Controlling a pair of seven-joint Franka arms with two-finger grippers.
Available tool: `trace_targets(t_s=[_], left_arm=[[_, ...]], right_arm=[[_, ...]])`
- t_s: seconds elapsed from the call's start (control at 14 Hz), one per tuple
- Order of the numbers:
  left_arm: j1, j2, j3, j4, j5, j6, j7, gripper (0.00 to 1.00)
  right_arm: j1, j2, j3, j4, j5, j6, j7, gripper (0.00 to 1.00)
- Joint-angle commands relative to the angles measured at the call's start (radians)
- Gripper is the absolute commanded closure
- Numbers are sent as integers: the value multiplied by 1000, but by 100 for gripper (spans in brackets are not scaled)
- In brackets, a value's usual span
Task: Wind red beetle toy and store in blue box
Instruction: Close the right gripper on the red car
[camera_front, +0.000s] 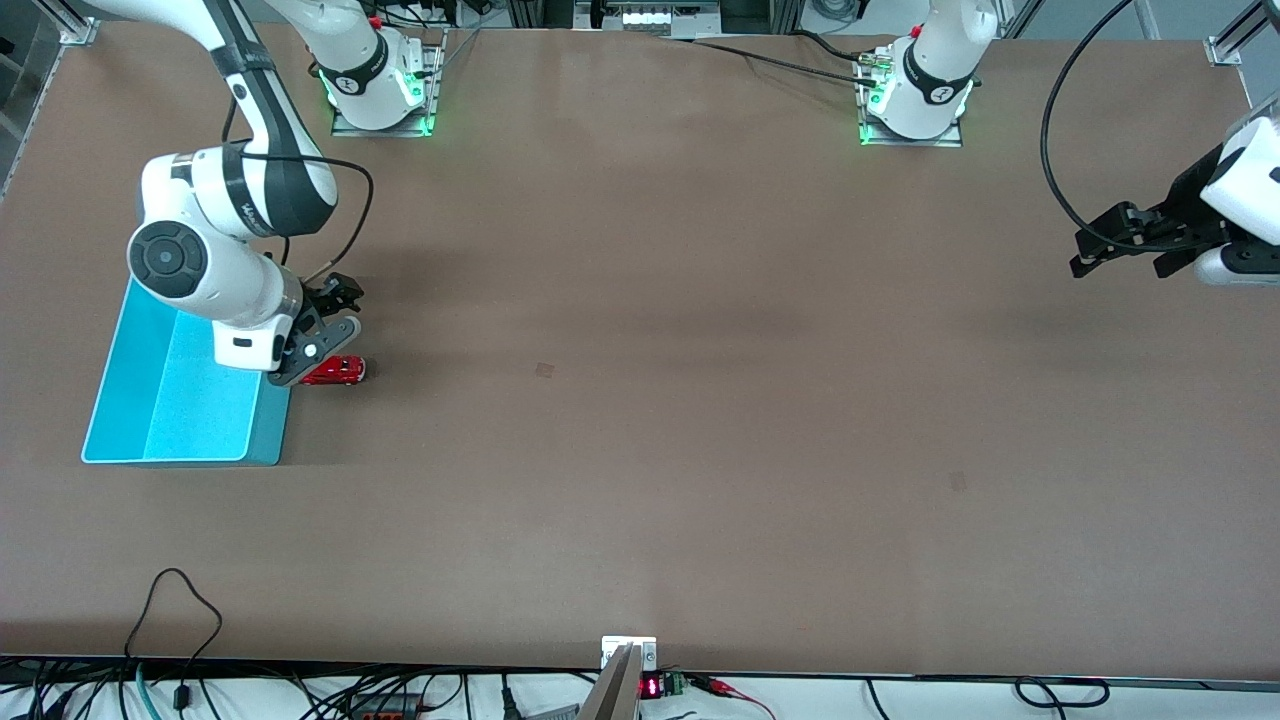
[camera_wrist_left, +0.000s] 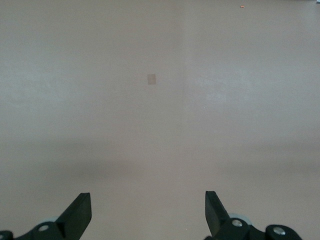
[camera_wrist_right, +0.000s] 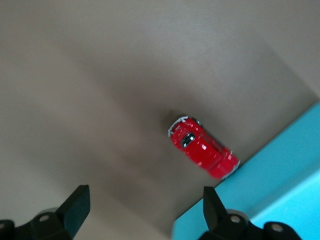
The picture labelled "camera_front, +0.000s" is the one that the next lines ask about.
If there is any lit background device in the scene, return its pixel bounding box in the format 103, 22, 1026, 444
575, 0, 723, 33

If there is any thin grey cable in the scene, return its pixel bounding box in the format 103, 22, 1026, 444
437, 28, 483, 77

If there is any blue plastic box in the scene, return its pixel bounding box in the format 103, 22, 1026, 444
82, 278, 293, 466

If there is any long black base cable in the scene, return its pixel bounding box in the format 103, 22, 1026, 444
660, 36, 881, 87

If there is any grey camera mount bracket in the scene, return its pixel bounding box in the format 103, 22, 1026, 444
578, 636, 659, 720

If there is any aluminium frame corner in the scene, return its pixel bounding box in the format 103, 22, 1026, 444
1205, 0, 1280, 67
38, 0, 101, 46

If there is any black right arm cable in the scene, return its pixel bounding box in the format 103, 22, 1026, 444
222, 95, 376, 291

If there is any thin black looped cable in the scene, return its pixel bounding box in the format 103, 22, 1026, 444
125, 568, 223, 711

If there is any short thick black cable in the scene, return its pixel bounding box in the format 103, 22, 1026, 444
790, 30, 871, 63

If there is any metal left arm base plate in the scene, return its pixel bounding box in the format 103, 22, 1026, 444
855, 45, 966, 149

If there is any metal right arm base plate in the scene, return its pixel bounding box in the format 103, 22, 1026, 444
330, 28, 447, 138

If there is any black coiled cable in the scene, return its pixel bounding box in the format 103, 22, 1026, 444
1015, 677, 1111, 709

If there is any red beetle toy car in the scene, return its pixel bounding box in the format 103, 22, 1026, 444
300, 355, 367, 387

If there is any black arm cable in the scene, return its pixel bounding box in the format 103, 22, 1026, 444
1040, 0, 1141, 247
222, 95, 376, 291

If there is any red clip lead wire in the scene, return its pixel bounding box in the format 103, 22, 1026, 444
690, 675, 777, 720

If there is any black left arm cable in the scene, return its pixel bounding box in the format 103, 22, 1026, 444
1040, 0, 1141, 247

